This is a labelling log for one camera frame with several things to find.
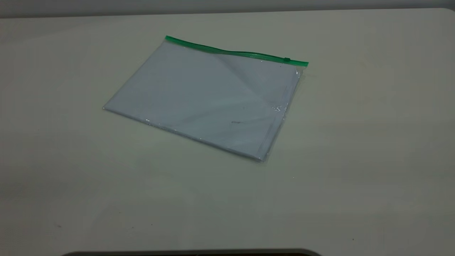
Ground clear plastic zip bag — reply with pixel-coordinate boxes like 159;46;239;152
102;35;309;163

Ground dark rounded base edge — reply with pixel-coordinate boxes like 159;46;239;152
60;249;322;256

